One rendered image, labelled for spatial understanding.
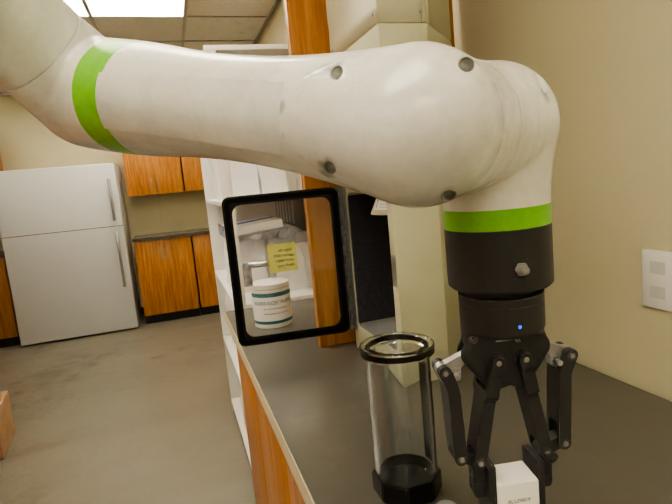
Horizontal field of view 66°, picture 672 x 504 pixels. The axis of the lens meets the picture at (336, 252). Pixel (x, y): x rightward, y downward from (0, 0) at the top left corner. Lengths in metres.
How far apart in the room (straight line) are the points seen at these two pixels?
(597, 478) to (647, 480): 0.07
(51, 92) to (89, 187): 5.32
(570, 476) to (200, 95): 0.74
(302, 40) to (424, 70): 1.16
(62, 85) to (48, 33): 0.05
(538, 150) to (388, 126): 0.16
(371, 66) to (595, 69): 0.95
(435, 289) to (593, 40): 0.61
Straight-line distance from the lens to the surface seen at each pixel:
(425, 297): 1.15
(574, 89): 1.29
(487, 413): 0.51
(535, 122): 0.42
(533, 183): 0.44
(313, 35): 1.48
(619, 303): 1.25
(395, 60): 0.33
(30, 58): 0.60
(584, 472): 0.92
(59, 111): 0.62
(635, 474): 0.93
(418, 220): 1.12
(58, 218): 5.98
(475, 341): 0.49
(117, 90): 0.52
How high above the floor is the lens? 1.41
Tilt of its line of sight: 8 degrees down
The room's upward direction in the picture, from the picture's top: 5 degrees counter-clockwise
